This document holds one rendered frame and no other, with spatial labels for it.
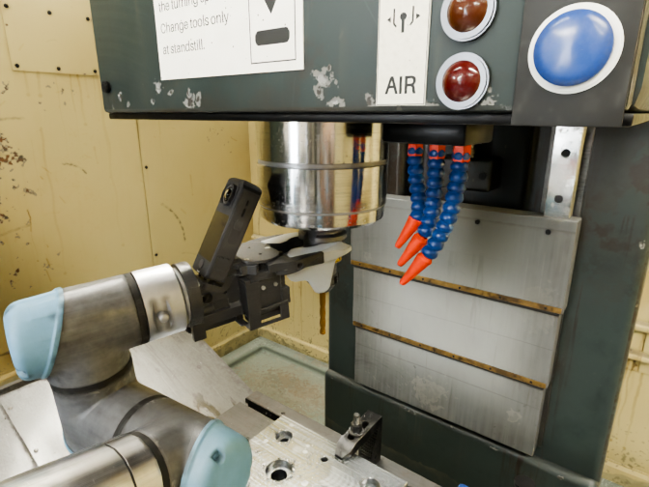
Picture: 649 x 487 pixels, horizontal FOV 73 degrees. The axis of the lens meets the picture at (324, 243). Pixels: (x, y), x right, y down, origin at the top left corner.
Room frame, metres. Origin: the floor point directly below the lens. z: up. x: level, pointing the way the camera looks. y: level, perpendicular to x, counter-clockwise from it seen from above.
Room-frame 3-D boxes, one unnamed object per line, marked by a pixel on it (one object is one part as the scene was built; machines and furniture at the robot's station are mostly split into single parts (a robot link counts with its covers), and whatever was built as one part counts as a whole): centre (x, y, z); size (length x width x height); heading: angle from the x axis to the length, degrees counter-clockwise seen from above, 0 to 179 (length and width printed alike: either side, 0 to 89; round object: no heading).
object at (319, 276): (0.51, 0.00, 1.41); 0.09 x 0.03 x 0.06; 112
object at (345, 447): (0.71, -0.07, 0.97); 0.13 x 0.03 x 0.15; 143
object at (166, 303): (0.43, 0.17, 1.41); 0.08 x 0.05 x 0.08; 35
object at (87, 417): (0.38, 0.22, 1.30); 0.11 x 0.08 x 0.11; 58
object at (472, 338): (0.90, -0.27, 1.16); 0.48 x 0.05 x 0.51; 53
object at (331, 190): (0.55, 0.00, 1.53); 0.16 x 0.16 x 0.12
